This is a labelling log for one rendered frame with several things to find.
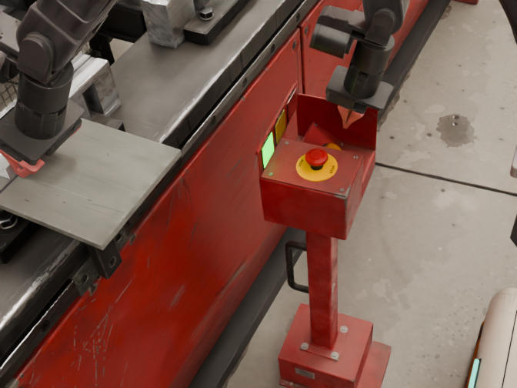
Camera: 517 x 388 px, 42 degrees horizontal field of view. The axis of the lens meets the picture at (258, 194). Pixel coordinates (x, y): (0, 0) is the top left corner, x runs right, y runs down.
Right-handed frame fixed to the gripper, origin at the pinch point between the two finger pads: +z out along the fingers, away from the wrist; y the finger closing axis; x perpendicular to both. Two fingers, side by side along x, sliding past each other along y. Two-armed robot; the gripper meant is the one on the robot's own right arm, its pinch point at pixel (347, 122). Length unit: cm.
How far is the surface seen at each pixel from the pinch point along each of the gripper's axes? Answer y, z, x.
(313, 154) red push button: 3.1, -0.2, 10.2
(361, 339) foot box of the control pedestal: -22, 65, 3
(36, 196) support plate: 32, -13, 46
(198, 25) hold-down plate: 33.0, -2.4, -7.9
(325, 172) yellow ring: 0.1, 1.9, 11.2
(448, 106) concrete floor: -27, 77, -105
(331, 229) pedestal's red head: -4.5, 10.6, 15.4
